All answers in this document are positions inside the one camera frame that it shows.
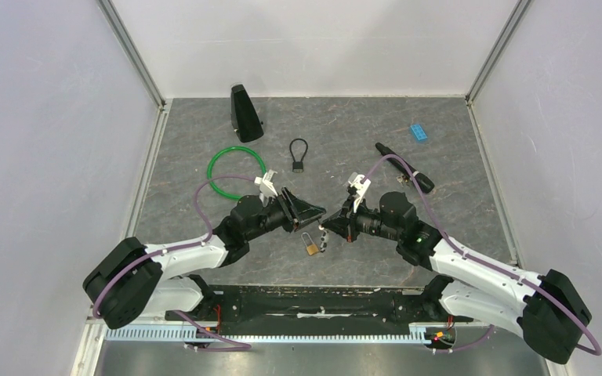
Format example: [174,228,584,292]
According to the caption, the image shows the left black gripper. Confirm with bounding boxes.
[245,186,326,241]

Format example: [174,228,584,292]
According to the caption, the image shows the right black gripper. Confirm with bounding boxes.
[321,194,401,244]

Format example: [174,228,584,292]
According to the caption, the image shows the panda keychain with key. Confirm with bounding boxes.
[318,225,329,253]

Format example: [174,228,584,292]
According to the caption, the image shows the brass padlock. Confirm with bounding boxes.
[301,232,320,256]

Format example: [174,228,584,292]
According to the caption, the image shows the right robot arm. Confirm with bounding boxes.
[321,192,592,364]

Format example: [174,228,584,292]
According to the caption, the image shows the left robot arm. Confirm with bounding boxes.
[82,189,326,329]

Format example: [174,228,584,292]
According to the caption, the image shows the black microphone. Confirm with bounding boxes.
[375,143,435,193]

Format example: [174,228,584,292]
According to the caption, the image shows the black metronome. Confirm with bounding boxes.
[230,84,264,143]

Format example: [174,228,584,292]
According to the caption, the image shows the blue toy brick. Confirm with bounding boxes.
[409,124,428,143]

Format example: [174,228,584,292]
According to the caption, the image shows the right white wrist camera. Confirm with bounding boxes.
[347,172,372,213]

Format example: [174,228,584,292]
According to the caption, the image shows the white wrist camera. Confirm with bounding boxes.
[254,170,278,206]
[347,172,372,213]

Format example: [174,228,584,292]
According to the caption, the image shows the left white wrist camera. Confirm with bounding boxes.
[254,170,278,206]

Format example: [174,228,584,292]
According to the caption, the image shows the black cable padlock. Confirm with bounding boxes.
[288,138,309,173]

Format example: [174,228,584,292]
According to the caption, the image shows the green cable lock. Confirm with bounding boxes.
[206,146,268,201]

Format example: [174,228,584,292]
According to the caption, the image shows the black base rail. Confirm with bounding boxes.
[187,285,450,336]

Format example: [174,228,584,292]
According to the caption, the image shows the white cable duct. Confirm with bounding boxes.
[104,324,431,345]

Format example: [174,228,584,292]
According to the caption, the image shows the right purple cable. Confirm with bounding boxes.
[361,153,602,357]

